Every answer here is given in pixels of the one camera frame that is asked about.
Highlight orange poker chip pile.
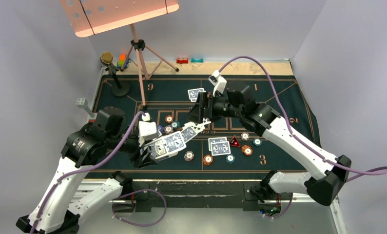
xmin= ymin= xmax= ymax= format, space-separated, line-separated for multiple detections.
xmin=241 ymin=145 xmax=253 ymax=156

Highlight teal poker chip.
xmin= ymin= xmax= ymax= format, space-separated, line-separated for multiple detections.
xmin=253 ymin=138 xmax=262 ymax=146
xmin=171 ymin=121 xmax=180 ymax=129

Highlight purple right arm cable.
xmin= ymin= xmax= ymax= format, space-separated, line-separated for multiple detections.
xmin=218 ymin=56 xmax=387 ymax=220

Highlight orange chip stack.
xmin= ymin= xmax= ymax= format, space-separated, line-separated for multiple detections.
xmin=203 ymin=155 xmax=213 ymax=165

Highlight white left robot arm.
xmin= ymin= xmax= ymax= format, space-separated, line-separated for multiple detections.
xmin=16 ymin=107 xmax=158 ymax=234

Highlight black red all-in triangle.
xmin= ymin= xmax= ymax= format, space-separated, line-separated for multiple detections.
xmin=229 ymin=135 xmax=241 ymax=148

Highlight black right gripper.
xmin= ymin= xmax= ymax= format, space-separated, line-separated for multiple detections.
xmin=184 ymin=92 xmax=243 ymax=124

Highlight small microphone on stand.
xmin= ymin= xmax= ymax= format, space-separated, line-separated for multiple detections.
xmin=100 ymin=51 xmax=131 ymax=98

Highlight orange green toy blocks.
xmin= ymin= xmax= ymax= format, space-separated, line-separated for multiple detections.
xmin=116 ymin=54 xmax=130 ymax=69

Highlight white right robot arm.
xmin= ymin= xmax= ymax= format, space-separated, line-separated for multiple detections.
xmin=187 ymin=86 xmax=351 ymax=206

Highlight cyan toy block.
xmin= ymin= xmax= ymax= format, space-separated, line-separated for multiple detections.
xmin=191 ymin=58 xmax=204 ymax=63

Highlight teal chip stack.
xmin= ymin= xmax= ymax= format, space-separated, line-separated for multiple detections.
xmin=226 ymin=154 xmax=235 ymax=164

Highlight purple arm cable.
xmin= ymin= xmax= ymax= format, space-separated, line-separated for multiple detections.
xmin=29 ymin=111 xmax=167 ymax=234
xmin=218 ymin=56 xmax=387 ymax=220

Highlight white purple poker chip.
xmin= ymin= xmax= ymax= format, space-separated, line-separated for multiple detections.
xmin=163 ymin=125 xmax=174 ymax=135
xmin=241 ymin=132 xmax=250 ymax=140

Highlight pink music stand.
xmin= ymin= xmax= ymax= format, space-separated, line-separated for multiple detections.
xmin=58 ymin=0 xmax=180 ymax=111

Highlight green poker table mat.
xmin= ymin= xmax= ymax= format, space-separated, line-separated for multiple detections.
xmin=87 ymin=75 xmax=320 ymax=180

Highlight face up playing card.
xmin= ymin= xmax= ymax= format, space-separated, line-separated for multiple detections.
xmin=202 ymin=118 xmax=211 ymax=126

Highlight blue round dealer button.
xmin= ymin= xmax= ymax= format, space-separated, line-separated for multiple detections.
xmin=157 ymin=125 xmax=163 ymax=133

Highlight blue playing card deck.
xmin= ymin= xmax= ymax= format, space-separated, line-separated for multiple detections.
xmin=145 ymin=131 xmax=186 ymax=161

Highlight red toy block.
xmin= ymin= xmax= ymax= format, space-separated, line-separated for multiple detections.
xmin=176 ymin=57 xmax=189 ymax=64

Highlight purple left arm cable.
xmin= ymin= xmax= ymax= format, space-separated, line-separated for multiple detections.
xmin=29 ymin=111 xmax=167 ymax=234

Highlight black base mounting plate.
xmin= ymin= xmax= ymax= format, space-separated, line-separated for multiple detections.
xmin=109 ymin=174 xmax=292 ymax=213

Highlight grey lego brick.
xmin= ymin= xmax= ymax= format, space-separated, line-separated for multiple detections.
xmin=76 ymin=97 xmax=96 ymax=118

